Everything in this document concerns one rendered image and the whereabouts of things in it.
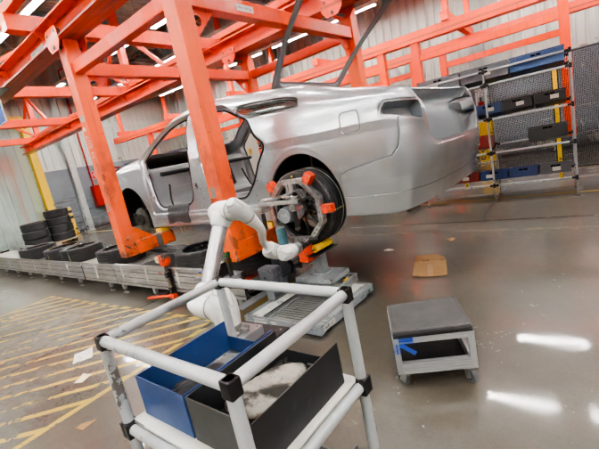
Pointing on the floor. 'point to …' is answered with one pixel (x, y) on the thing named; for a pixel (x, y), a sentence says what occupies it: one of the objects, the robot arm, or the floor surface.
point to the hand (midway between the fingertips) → (314, 239)
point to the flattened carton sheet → (430, 265)
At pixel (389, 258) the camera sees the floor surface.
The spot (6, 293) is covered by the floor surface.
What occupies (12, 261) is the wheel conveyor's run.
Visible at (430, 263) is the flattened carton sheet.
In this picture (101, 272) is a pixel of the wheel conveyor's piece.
